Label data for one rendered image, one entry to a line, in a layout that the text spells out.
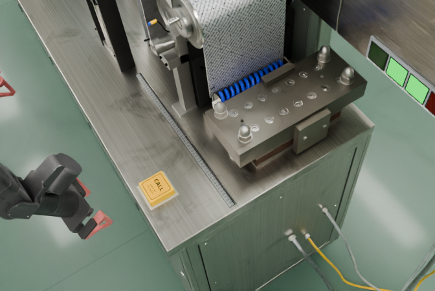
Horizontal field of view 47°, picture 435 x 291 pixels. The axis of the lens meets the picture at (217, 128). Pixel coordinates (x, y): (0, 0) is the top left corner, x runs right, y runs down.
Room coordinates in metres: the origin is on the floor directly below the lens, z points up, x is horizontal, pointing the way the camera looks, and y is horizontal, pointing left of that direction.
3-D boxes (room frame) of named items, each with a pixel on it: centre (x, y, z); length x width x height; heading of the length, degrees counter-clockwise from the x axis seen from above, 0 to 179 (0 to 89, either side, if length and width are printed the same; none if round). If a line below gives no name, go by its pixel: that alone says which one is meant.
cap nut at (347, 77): (0.82, -0.35, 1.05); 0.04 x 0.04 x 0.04
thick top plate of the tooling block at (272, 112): (0.79, -0.19, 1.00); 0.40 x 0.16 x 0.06; 116
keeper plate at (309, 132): (0.71, -0.24, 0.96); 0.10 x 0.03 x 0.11; 116
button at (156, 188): (0.63, 0.18, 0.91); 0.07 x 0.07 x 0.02; 26
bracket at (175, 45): (0.89, 0.09, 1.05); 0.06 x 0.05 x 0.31; 116
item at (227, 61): (0.87, -0.10, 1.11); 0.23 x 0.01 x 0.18; 116
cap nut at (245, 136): (0.67, -0.06, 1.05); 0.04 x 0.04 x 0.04
